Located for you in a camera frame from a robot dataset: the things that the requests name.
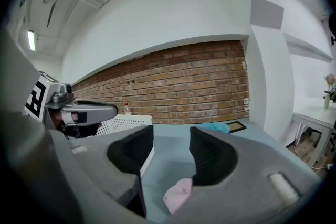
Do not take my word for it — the white wall shelf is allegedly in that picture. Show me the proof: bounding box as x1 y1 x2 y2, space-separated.
282 32 333 62

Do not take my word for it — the grey wall panel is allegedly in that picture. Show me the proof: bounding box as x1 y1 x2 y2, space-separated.
249 0 285 31

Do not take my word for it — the black framed tray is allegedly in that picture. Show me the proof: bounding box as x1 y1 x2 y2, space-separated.
225 120 247 134

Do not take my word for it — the short ceiling light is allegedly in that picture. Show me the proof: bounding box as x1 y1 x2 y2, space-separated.
27 29 36 52

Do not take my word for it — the blue-grey bed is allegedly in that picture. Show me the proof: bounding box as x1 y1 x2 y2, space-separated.
68 118 321 218

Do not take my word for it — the black device on stand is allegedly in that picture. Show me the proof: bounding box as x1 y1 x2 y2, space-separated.
327 11 336 46

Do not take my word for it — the white table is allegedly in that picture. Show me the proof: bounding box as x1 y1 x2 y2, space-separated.
290 97 336 169

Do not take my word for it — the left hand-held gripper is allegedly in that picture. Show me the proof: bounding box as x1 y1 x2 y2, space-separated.
23 70 119 140

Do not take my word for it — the pink laundry cloth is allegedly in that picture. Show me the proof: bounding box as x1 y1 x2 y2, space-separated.
163 177 195 215

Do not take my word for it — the teal laundry cloth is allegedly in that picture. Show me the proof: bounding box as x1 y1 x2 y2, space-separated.
196 123 229 134

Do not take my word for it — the white perforated laundry basket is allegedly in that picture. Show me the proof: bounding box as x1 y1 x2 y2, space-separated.
95 113 153 137

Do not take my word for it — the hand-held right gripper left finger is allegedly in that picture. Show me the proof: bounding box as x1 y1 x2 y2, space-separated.
49 124 155 219

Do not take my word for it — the white floor cable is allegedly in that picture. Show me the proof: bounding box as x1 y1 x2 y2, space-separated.
293 143 327 170

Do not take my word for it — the vase with pink flowers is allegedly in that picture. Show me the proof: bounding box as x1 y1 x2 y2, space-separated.
323 73 336 110

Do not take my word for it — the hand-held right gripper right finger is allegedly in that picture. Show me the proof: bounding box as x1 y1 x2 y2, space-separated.
167 126 324 224

